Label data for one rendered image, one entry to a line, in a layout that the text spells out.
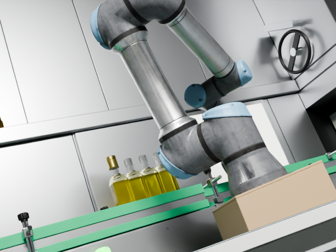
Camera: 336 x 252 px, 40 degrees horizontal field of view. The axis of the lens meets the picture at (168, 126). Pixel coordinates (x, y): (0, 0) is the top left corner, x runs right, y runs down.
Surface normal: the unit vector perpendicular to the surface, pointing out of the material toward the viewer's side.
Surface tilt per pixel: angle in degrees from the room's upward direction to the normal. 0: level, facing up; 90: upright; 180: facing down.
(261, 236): 90
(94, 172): 90
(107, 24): 107
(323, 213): 90
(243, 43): 90
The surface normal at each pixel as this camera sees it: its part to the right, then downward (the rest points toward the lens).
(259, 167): -0.06, -0.55
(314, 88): -0.87, 0.17
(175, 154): -0.54, 0.10
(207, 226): 0.36, -0.42
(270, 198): 0.11, -0.37
